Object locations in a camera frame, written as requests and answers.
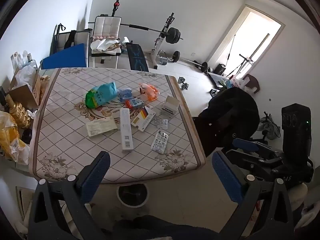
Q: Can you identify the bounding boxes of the barbell with black plates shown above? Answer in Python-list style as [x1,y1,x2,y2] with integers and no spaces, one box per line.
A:
[120,22,184,44]

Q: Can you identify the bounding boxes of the short barbell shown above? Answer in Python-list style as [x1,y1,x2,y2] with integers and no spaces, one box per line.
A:
[160,51,181,64]

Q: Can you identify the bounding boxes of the small dumbbell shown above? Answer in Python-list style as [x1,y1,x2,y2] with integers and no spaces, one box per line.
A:
[178,77,190,90]

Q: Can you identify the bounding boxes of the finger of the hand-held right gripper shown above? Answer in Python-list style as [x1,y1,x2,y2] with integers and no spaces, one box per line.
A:
[224,149,267,177]
[232,137,279,153]

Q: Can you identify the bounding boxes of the open doorway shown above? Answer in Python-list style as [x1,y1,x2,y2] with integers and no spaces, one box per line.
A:
[207,5,285,80]

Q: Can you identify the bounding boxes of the silver blister pack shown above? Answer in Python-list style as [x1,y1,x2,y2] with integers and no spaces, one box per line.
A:
[151,117,170,130]

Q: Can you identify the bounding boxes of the blue white tissue pack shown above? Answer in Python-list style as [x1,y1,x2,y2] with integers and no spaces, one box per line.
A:
[117,88,133,102]

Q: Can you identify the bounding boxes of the black tripod stand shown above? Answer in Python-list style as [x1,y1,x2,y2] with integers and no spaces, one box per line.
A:
[226,54,254,78]

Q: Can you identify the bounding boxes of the teal green snack bag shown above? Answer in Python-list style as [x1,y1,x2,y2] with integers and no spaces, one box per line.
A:
[85,81,118,109]

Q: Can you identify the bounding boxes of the brown stool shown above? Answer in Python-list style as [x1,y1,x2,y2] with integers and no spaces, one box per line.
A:
[241,74,260,94]

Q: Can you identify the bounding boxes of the black weight bench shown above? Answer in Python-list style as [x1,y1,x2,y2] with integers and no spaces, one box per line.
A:
[126,42,150,72]

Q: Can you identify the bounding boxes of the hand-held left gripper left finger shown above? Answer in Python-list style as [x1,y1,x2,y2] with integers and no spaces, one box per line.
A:
[28,151,111,240]

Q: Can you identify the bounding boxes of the white round bin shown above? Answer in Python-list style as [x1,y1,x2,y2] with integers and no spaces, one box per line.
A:
[116,184,149,208]

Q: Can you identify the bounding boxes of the red blue milk carton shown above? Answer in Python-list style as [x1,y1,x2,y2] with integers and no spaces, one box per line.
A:
[125,98,144,110]

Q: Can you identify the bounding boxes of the yellow plastic bag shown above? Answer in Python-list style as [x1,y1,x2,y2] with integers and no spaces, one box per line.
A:
[0,111,30,165]

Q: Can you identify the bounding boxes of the person's right forearm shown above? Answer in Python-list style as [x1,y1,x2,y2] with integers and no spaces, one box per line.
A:
[287,181,309,212]

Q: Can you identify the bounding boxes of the cream flat packet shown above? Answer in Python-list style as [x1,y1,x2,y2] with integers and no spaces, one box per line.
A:
[86,118,117,137]

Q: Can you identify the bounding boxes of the folded black frame chair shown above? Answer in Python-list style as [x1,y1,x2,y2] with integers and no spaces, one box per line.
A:
[51,23,90,55]

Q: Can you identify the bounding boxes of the long white box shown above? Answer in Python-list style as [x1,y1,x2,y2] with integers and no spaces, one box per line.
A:
[119,108,134,153]

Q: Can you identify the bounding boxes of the crumpled white papers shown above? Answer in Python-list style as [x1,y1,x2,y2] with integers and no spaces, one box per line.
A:
[90,37,122,55]

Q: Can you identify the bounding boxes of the small white grey box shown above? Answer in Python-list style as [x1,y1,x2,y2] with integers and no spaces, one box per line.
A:
[160,96,180,117]

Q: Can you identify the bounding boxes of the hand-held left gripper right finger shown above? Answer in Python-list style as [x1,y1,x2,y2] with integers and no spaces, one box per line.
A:
[212,151,294,240]

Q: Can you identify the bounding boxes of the orange plastic wrapper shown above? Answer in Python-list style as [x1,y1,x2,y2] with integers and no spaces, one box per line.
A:
[139,82,160,102]

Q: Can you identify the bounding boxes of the cardboard box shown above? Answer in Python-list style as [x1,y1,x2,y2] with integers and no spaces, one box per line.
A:
[6,66,42,105]

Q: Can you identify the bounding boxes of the black red scooter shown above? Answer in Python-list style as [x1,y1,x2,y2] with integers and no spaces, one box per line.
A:
[110,0,122,18]

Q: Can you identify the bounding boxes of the blue chair back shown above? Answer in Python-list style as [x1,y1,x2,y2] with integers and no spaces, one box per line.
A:
[41,43,87,70]

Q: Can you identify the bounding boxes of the printed blister pack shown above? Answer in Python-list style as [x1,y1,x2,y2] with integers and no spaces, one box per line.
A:
[151,129,170,154]

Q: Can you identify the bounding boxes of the golden vase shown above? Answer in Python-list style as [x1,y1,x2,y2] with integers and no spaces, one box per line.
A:
[5,94,34,130]

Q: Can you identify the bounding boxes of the white padded chair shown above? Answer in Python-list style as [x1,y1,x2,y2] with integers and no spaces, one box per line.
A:
[90,16,122,68]

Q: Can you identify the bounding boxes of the long floor barbell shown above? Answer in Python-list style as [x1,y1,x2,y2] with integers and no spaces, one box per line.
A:
[180,57,209,73]

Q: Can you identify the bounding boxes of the black office chair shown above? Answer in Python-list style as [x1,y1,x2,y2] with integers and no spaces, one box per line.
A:
[194,87,260,157]

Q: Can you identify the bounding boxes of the white plastic bag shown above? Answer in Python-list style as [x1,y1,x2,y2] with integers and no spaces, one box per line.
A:
[15,65,37,90]

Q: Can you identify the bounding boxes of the quilted floral table cover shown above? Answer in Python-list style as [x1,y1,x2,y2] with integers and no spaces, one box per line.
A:
[29,67,207,184]

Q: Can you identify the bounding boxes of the grey backpack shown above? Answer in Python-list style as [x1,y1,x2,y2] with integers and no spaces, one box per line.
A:
[257,112,282,140]

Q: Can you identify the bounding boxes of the golden ornament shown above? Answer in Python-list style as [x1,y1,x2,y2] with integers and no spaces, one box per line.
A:
[40,76,52,98]

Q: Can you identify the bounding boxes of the white striped medicine box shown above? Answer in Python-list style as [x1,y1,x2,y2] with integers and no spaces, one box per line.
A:
[132,107,155,132]

